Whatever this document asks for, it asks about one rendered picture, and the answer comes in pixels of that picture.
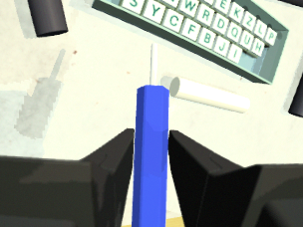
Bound blue stylus with white tip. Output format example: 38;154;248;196
132;43;169;227

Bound keyboard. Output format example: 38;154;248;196
92;0;291;86

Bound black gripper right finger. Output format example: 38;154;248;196
168;129;303;227

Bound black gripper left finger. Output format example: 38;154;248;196
0;128;135;227

